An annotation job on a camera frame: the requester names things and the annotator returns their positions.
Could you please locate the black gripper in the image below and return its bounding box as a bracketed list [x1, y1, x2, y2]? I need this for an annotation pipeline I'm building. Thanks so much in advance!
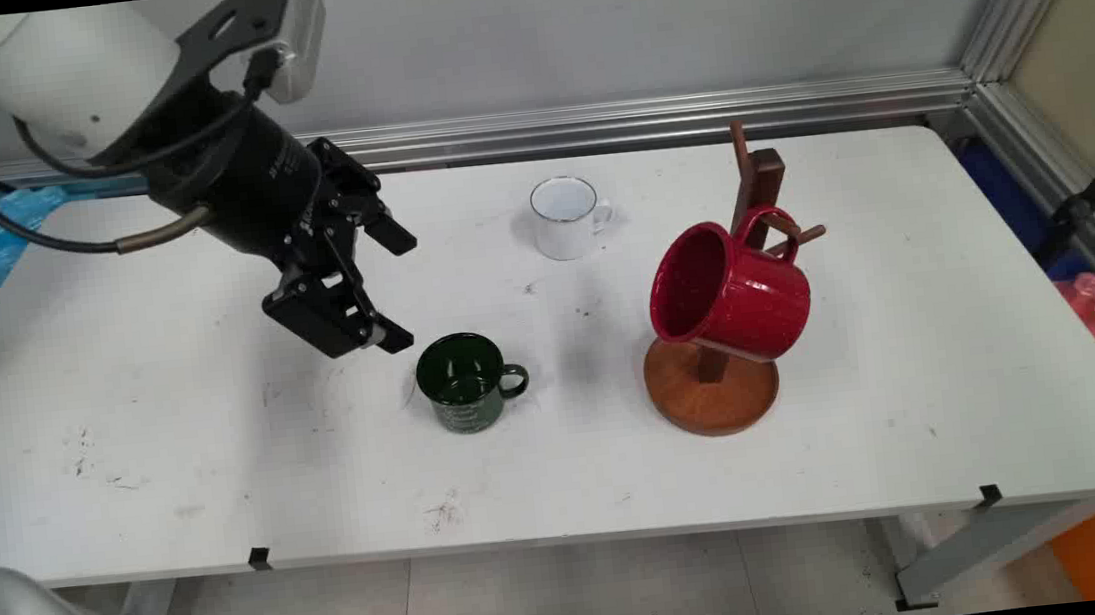
[136, 80, 429, 377]

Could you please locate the red enamel mug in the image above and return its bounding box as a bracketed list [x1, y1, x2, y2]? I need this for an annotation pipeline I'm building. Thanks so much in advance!
[641, 204, 819, 374]

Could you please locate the dark green enamel mug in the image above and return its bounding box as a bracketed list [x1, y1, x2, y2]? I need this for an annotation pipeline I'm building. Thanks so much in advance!
[412, 326, 535, 439]

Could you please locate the white enamel mug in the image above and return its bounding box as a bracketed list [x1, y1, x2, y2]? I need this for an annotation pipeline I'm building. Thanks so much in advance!
[527, 172, 620, 264]

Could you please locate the grey table leg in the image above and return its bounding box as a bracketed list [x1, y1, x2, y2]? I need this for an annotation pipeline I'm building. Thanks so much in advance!
[112, 579, 181, 615]
[864, 496, 1095, 614]

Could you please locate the wooden mug tree stand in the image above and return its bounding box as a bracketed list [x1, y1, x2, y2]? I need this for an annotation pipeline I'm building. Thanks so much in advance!
[620, 113, 846, 443]

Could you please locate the dark blue floor mat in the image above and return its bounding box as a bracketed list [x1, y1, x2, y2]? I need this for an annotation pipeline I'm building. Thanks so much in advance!
[954, 131, 1088, 288]

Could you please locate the black tripod pole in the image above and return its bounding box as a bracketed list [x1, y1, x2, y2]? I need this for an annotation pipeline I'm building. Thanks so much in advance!
[1023, 126, 1095, 266]

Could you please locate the thin black camera cable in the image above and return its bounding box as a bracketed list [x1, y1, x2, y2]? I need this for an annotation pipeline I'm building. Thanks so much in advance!
[8, 46, 298, 187]

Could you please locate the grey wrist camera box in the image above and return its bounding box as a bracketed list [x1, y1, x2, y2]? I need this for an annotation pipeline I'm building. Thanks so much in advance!
[259, 0, 335, 106]

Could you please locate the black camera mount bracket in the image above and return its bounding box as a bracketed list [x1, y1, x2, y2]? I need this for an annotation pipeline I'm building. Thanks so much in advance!
[76, 0, 308, 171]

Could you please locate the long aluminium frame rail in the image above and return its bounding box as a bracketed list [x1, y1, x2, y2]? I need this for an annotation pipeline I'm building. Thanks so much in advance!
[0, 66, 977, 207]

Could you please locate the aluminium side frame rail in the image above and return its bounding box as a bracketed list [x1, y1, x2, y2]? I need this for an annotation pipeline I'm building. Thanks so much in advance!
[968, 72, 1095, 356]

